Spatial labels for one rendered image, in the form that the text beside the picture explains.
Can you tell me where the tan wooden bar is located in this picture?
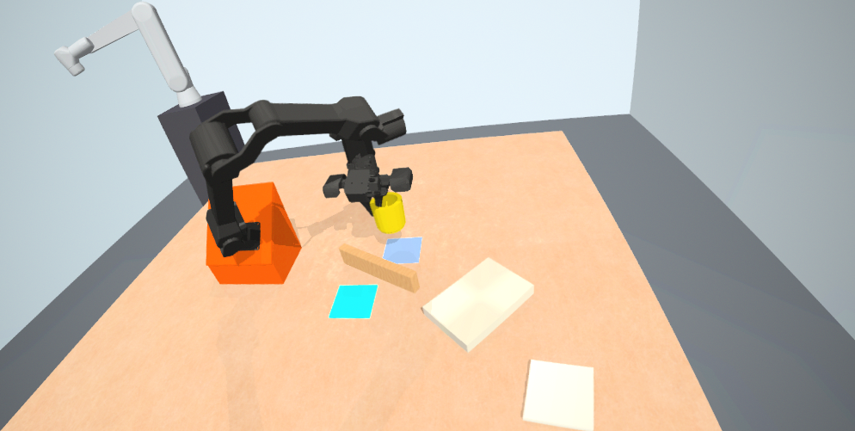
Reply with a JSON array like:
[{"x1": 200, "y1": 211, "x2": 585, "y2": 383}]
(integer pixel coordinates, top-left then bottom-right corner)
[{"x1": 338, "y1": 243, "x2": 420, "y2": 294}]

